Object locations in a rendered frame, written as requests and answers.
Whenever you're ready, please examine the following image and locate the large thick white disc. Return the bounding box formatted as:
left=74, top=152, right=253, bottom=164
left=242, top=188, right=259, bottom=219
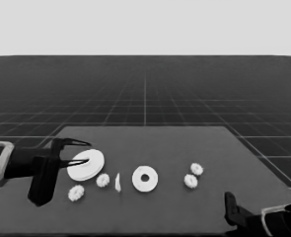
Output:
left=66, top=148, right=106, bottom=183

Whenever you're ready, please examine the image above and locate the larger white toothed gear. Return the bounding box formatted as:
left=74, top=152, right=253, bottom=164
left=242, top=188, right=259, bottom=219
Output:
left=67, top=184, right=86, bottom=202

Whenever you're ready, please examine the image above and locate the small white T-shaped piece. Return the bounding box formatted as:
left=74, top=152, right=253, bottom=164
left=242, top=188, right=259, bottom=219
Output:
left=114, top=172, right=122, bottom=194

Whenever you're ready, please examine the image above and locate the white round carrier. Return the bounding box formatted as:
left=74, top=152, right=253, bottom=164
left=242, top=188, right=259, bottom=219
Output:
left=131, top=165, right=159, bottom=193

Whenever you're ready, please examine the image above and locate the small white toothed gear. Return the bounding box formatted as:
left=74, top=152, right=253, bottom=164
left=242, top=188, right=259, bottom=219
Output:
left=189, top=162, right=204, bottom=177
left=96, top=173, right=110, bottom=189
left=183, top=173, right=198, bottom=190

